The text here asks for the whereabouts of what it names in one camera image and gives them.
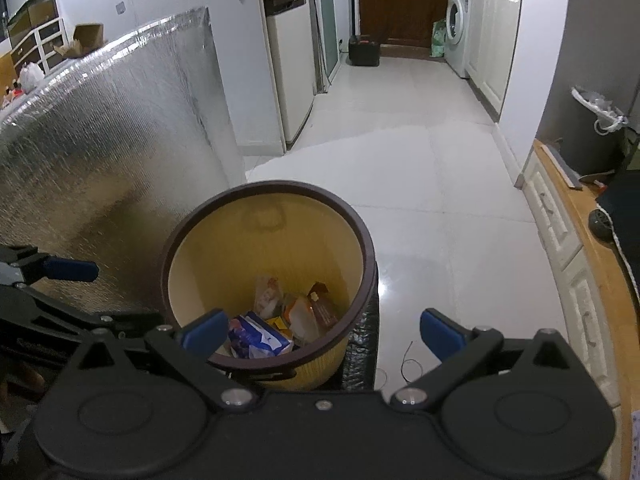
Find blue purple plastic package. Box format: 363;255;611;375
228;312;294;360

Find red shiny snack box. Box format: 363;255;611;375
307;282;341;334

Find white plastic bag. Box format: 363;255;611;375
20;62;46;93

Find torn brown cardboard box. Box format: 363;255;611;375
53;23;105;58

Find yellow round trash bin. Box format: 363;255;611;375
160;180;380;391

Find white cabinet with wooden top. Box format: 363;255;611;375
522;141;639;479

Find black round object on cabinet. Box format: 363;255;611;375
588;209;614;243

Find white drawer storage unit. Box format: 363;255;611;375
11;18;67;75

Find black cardboard box on cabinet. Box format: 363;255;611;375
594;131;640;306

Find grey bin with white bag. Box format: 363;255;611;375
560;86;628;176

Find glass terrarium tank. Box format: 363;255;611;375
8;0;58;48

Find black bin by door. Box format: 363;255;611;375
348;35;381;67

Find green plastic bag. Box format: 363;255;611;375
431;18;447;58

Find dark brown entrance door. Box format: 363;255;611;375
357;0;448;48

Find white front-load washing machine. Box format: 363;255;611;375
445;0;471;79

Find white kitchen cabinets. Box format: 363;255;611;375
466;0;522;115

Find white refrigerator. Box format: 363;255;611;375
264;0;316;148

